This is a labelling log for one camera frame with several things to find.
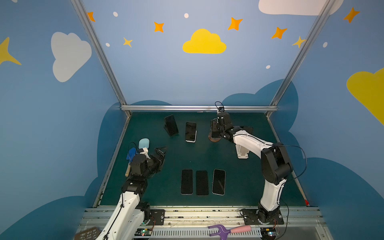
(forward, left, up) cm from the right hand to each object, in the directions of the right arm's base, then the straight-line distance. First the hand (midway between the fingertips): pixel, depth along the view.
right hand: (217, 119), depth 95 cm
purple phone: (-35, +18, -18) cm, 43 cm away
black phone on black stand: (-2, +31, -5) cm, 32 cm away
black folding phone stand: (-3, +31, -5) cm, 32 cm away
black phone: (-36, +9, -15) cm, 40 cm away
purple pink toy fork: (-58, -2, -17) cm, 61 cm away
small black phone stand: (+1, -22, -9) cm, 24 cm away
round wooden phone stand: (-5, +1, -16) cm, 16 cm away
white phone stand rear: (-6, +14, -15) cm, 22 cm away
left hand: (-27, +27, +1) cm, 38 cm away
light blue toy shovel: (-11, +50, -14) cm, 53 cm away
